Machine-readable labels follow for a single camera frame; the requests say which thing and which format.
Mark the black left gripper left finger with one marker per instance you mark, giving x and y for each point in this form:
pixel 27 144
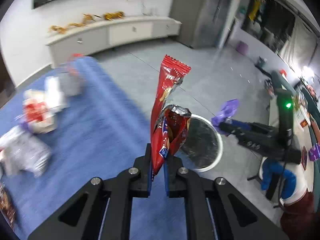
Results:
pixel 101 209

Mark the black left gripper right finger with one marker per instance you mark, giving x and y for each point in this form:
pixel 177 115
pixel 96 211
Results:
pixel 215 209

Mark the purple wrapper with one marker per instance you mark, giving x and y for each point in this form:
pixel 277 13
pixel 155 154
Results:
pixel 228 110

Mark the red snack wrapper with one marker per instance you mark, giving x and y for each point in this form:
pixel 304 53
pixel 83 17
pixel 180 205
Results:
pixel 169 123

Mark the clear plastic bag red handle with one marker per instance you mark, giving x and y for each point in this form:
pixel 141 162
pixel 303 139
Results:
pixel 71 83

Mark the white round trash bin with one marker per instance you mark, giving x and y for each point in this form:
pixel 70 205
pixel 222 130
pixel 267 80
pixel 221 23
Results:
pixel 203 147

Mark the blue gloved right hand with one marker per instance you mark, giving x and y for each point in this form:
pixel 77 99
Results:
pixel 276 175

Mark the blue carpet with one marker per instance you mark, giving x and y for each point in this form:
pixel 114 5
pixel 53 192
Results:
pixel 99 134

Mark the dark brown snack packet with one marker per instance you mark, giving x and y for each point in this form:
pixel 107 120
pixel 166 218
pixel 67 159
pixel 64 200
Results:
pixel 7 206

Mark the silver crumpled foil bag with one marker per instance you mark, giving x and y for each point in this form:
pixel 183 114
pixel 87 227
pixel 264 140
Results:
pixel 22 151

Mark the red white paper bag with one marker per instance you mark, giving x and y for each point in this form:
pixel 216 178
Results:
pixel 40 106

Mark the grey refrigerator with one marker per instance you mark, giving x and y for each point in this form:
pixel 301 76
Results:
pixel 204 22

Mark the white TV cabinet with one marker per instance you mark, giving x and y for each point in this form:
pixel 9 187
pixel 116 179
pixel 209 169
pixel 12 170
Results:
pixel 104 35

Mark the golden dragon ornament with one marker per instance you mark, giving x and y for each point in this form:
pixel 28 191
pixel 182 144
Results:
pixel 87 19

